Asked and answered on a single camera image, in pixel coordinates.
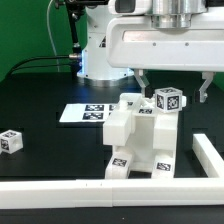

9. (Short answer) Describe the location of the white L-shaped fence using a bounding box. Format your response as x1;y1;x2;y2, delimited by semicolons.
0;134;224;209

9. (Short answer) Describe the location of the black cable at base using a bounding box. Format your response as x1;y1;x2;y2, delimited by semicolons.
5;54;82;81

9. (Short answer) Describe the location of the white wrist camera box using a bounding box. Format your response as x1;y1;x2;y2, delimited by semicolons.
108;0;152;15

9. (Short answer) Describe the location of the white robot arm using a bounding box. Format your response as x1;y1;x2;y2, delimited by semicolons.
83;0;224;102

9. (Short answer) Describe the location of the white chair backrest part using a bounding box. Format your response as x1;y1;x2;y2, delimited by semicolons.
103;92;186;151

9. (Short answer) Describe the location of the white tagged cube front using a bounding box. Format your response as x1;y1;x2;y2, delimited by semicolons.
155;87;182;113

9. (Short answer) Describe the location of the white tagged cube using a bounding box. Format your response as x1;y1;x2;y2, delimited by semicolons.
155;87;182;113
0;130;23;154

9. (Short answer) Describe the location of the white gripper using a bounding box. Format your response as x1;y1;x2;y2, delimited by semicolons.
106;14;224;103

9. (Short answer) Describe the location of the grey cable behind robot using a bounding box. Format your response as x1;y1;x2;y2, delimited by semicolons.
46;0;62;73

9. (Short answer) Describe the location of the flat white tagged plate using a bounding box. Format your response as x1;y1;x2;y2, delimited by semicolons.
59;103;116;123

